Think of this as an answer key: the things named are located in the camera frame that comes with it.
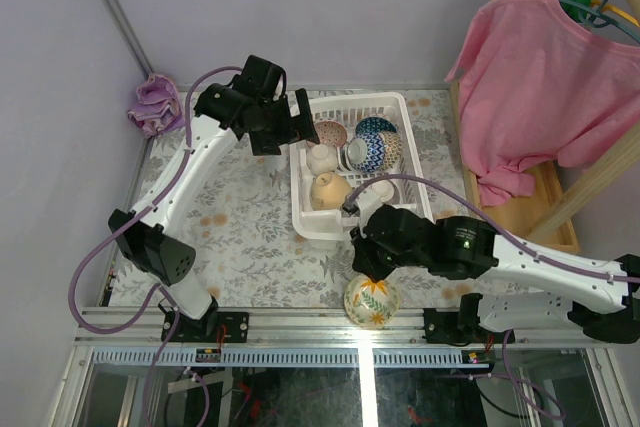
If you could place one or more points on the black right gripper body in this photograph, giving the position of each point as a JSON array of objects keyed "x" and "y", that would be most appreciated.
[{"x": 377, "y": 261}]

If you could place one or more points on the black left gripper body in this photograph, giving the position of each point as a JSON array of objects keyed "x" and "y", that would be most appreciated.
[{"x": 288, "y": 125}]

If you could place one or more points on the red eye pattern bowl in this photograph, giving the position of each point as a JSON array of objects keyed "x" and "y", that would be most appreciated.
[{"x": 331, "y": 133}]

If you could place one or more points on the purple striped bowl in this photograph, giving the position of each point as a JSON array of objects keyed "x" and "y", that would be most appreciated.
[{"x": 385, "y": 190}]

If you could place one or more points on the yellow rimmed bottom bowl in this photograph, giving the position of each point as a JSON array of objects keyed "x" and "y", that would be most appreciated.
[{"x": 329, "y": 191}]

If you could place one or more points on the blue triangle pattern bowl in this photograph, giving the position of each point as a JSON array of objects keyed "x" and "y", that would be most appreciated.
[{"x": 374, "y": 124}]

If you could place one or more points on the orange flower pattern bowl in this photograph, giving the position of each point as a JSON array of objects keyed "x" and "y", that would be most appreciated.
[{"x": 369, "y": 304}]

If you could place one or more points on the brown checker pattern bowl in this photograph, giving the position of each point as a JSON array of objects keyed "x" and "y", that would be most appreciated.
[{"x": 393, "y": 148}]

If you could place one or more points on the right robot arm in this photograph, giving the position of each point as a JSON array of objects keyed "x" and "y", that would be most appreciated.
[{"x": 596, "y": 297}]

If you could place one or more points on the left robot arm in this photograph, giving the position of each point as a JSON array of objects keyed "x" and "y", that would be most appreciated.
[{"x": 147, "y": 235}]

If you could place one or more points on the purple folded cloth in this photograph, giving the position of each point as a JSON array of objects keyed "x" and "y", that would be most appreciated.
[{"x": 158, "y": 109}]

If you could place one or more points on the floral table mat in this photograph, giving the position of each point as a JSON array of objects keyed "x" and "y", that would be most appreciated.
[{"x": 248, "y": 253}]

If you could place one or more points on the pink t-shirt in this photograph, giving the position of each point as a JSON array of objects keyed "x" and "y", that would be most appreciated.
[{"x": 534, "y": 86}]

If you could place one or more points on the green clothes hanger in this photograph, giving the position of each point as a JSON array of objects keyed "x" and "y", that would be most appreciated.
[{"x": 597, "y": 13}]

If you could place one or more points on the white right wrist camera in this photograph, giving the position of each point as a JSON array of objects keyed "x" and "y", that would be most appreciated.
[{"x": 362, "y": 203}]

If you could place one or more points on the aluminium mounting rail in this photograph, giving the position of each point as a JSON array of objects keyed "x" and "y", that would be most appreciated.
[{"x": 307, "y": 328}]

